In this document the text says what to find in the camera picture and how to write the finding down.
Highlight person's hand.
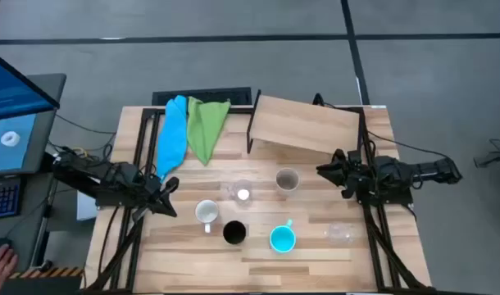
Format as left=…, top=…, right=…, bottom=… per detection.
left=0, top=243, right=20, bottom=284

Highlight black floor cable bundle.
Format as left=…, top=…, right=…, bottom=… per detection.
left=473, top=138, right=500, bottom=170

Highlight black left frame rails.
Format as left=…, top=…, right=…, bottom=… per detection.
left=84, top=107, right=180, bottom=293

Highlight black right frame rails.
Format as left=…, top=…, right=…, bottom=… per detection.
left=355, top=107, right=436, bottom=293

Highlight white ring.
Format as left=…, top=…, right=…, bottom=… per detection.
left=0, top=130, right=21, bottom=148

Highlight green cloth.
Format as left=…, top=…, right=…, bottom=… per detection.
left=186, top=96, right=232, bottom=166

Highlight blue panel grey frame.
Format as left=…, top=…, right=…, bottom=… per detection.
left=0, top=110, right=57, bottom=178

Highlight clear glass mug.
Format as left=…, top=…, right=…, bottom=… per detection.
left=226, top=178, right=255, bottom=208

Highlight blue cloth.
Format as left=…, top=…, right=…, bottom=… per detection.
left=155, top=94, right=189, bottom=184

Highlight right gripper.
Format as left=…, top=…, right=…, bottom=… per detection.
left=316, top=149, right=375, bottom=200

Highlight black platform hazard stripe edge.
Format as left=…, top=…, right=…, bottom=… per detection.
left=0, top=265, right=85, bottom=295

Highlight wooden shelf black legs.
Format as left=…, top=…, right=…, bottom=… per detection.
left=246, top=88, right=362, bottom=156

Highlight tall black cup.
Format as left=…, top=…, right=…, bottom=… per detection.
left=222, top=220, right=248, bottom=246

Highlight teal plastic mug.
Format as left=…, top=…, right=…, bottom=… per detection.
left=269, top=218, right=298, bottom=254

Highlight white patterned mug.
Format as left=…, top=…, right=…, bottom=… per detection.
left=194, top=198, right=220, bottom=234

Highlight computer monitor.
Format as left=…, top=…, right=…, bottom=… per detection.
left=0, top=48, right=61, bottom=123

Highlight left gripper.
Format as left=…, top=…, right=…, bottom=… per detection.
left=138, top=174, right=180, bottom=218

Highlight black frame rails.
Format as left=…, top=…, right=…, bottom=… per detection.
left=355, top=107, right=436, bottom=293
left=84, top=107, right=180, bottom=293

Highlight white box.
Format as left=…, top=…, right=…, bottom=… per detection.
left=75, top=189, right=100, bottom=223

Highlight black keyboard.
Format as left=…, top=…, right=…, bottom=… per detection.
left=0, top=176, right=23, bottom=220

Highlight tall beige cup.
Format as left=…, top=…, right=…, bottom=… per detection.
left=275, top=166, right=301, bottom=194

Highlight black frame crossbar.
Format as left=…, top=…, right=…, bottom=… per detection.
left=141, top=105, right=256, bottom=116

